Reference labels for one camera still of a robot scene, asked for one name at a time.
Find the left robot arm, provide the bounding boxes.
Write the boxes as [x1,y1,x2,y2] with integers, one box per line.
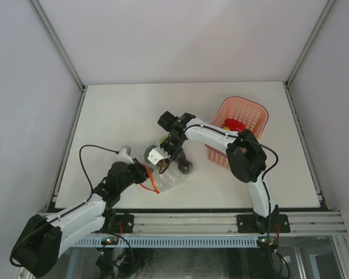
[9,159,151,277]

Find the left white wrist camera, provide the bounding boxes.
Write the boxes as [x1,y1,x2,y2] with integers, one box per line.
[116,145,134,164]

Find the clear zip top bag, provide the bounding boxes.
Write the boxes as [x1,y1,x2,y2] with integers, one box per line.
[140,160,190,194]

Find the grey slotted cable duct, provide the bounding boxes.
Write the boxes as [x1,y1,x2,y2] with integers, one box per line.
[72,235,259,248]

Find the left black camera cable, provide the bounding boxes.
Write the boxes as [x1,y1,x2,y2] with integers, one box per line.
[79,145,120,201]

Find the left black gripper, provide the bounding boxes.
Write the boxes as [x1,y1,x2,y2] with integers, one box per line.
[117,158,153,193]

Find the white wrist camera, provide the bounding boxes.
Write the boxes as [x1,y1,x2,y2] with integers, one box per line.
[116,145,134,164]
[149,146,170,165]

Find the right aluminium frame post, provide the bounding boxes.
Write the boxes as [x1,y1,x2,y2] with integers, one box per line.
[285,0,337,88]

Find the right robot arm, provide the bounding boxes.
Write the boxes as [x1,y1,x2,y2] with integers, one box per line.
[147,111,279,232]

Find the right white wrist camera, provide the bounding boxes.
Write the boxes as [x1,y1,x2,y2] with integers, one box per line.
[149,146,170,165]

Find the red yellow fake peach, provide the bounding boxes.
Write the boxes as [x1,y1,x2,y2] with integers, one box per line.
[222,118,245,132]

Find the pink plastic basket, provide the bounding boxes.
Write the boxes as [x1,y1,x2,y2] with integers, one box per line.
[205,96,270,171]

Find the aluminium front rail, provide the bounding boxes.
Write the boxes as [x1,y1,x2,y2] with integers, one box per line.
[124,212,347,236]

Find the dark green fake fruit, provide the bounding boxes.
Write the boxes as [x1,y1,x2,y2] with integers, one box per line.
[144,145,156,164]

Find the light green fake apple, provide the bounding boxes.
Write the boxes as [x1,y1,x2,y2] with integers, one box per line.
[159,135,169,144]

